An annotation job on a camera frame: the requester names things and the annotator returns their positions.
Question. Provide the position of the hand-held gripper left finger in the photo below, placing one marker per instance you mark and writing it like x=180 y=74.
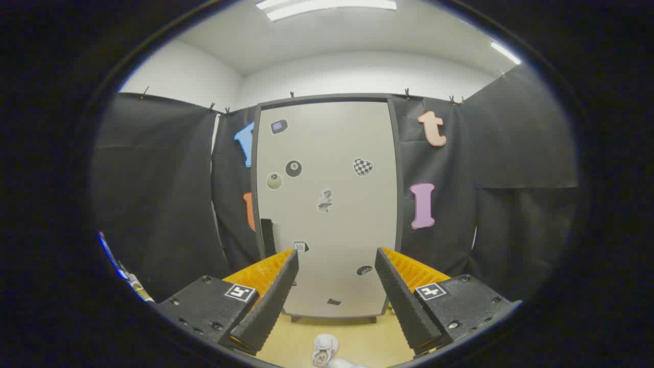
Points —
x=271 y=301

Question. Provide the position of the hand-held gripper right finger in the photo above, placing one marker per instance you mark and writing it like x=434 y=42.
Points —
x=403 y=301

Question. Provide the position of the black backdrop cloth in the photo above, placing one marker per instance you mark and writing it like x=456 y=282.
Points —
x=153 y=204

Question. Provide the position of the blue and white object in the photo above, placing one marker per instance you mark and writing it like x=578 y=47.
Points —
x=115 y=263

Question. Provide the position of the small ceiling light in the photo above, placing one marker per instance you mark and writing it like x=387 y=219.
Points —
x=506 y=52

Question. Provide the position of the long ceiling light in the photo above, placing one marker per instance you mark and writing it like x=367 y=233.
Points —
x=327 y=6

